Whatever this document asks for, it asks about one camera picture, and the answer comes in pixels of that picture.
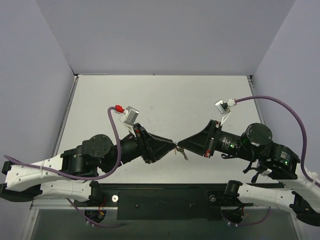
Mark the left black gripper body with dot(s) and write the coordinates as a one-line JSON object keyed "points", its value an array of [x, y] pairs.
{"points": [[143, 144]]}

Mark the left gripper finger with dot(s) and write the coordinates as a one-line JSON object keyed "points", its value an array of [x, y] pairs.
{"points": [[160, 152], [157, 144]]}

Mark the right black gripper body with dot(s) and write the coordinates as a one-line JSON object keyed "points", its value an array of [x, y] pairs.
{"points": [[211, 139]]}

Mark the silver key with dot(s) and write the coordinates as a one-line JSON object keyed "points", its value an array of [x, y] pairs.
{"points": [[184, 155]]}

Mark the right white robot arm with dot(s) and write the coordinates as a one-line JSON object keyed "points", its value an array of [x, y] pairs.
{"points": [[278, 182]]}

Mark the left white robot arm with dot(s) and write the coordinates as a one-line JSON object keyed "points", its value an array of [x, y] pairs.
{"points": [[73, 174]]}

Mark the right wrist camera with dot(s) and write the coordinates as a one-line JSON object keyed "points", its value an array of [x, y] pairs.
{"points": [[224, 110]]}

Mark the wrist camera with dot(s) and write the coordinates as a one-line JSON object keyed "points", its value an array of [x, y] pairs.
{"points": [[128, 117], [224, 110]]}

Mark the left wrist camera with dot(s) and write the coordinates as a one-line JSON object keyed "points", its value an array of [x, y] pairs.
{"points": [[128, 117]]}

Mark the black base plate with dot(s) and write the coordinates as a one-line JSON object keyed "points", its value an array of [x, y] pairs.
{"points": [[162, 201]]}

